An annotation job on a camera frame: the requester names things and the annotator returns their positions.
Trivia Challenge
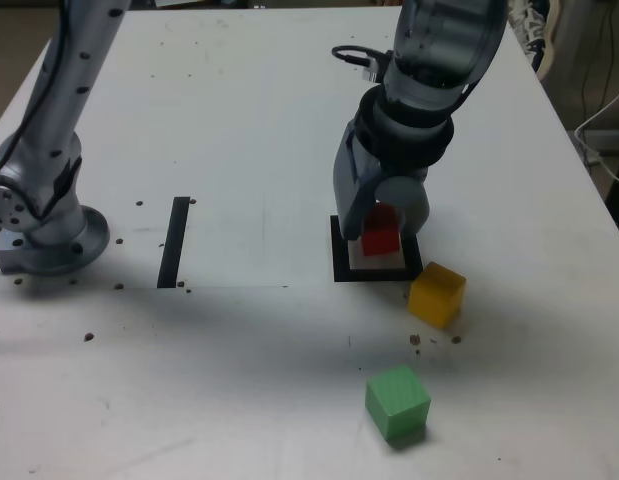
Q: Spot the green cube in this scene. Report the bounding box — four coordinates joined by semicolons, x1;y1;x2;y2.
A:
364;364;433;443

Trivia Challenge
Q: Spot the thin black background cable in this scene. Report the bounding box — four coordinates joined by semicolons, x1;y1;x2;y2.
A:
581;0;616;112

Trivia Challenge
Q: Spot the black tape square outline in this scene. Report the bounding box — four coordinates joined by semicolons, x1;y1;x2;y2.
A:
329;214;424;284

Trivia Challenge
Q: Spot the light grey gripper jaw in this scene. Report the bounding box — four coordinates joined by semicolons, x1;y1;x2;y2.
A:
374;177;432;237

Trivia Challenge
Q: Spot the red cube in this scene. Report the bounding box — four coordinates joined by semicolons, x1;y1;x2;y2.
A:
361;203;401;257

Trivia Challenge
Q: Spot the black camera cable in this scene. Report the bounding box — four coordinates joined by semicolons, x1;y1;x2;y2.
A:
331;45;378;69

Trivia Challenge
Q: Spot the yellow cube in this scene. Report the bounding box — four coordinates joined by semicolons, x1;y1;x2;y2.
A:
407;261;467;330

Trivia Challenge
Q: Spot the black tape strip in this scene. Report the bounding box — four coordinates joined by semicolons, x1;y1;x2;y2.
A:
156;196;191;290

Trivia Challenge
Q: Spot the white cable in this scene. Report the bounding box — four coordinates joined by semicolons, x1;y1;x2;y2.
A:
574;82;619;187

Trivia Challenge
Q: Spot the small gripper camera box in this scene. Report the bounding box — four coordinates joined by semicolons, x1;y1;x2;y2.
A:
361;49;391;84

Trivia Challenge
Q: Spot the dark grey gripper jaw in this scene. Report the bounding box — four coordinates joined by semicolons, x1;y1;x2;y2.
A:
332;124;386;243

